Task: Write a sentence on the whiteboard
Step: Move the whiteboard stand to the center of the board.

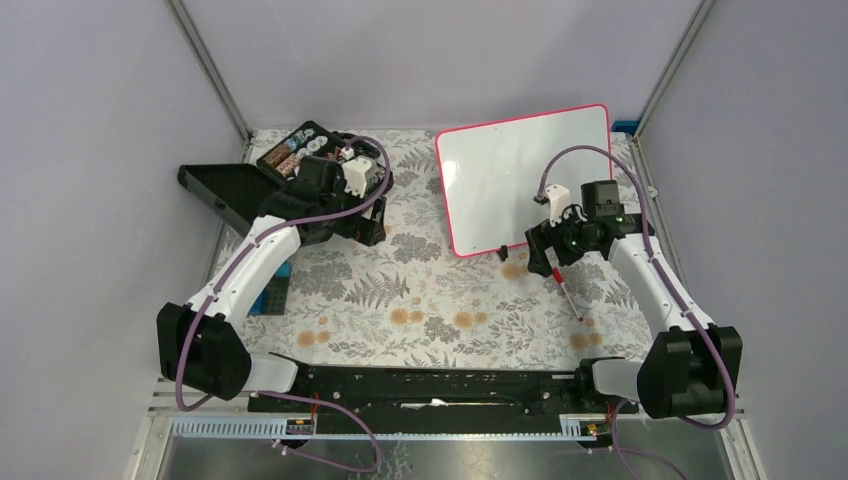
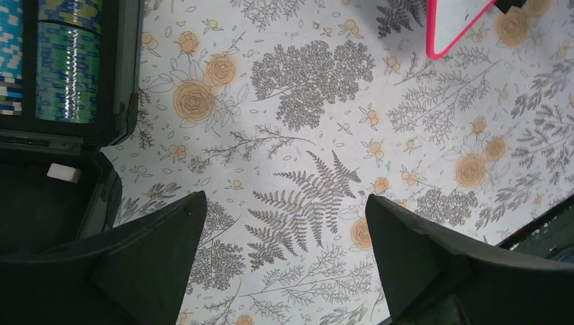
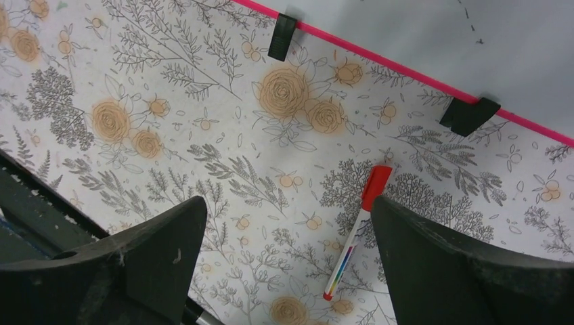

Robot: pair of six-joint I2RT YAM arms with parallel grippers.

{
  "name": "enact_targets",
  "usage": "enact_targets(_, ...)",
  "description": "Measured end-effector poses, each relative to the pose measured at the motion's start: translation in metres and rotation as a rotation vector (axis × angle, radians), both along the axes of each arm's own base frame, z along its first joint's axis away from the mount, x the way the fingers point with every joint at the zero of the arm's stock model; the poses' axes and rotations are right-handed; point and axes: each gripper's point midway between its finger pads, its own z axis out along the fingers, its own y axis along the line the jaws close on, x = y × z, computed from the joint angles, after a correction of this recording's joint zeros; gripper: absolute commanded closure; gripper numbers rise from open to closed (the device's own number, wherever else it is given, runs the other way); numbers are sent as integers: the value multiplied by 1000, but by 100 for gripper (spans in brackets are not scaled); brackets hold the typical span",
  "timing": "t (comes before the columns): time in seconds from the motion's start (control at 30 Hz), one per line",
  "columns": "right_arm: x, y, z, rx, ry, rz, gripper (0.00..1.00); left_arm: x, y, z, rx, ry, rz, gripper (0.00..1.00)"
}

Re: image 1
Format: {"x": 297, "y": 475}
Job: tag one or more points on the black poker chip case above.
{"x": 235, "y": 191}

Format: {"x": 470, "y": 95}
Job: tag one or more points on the white cable duct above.
{"x": 242, "y": 427}

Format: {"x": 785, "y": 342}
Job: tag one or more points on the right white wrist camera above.
{"x": 558, "y": 200}

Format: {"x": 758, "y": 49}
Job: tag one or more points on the blue corner bracket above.
{"x": 628, "y": 127}

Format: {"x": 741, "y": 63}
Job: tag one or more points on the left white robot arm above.
{"x": 198, "y": 341}

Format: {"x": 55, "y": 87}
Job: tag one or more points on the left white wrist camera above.
{"x": 358, "y": 172}

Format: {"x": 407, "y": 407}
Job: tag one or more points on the pink-framed whiteboard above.
{"x": 490, "y": 172}

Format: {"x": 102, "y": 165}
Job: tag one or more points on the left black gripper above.
{"x": 366, "y": 230}

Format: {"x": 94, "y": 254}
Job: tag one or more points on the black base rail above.
{"x": 441, "y": 401}

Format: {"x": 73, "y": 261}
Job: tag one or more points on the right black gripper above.
{"x": 540, "y": 237}

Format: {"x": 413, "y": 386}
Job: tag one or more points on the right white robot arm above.
{"x": 692, "y": 365}

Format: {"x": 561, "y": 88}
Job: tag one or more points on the black building block plate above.
{"x": 273, "y": 298}

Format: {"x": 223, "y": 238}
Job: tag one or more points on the red whiteboard marker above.
{"x": 562, "y": 285}

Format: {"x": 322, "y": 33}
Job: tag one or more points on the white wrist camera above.
{"x": 358, "y": 172}
{"x": 558, "y": 200}

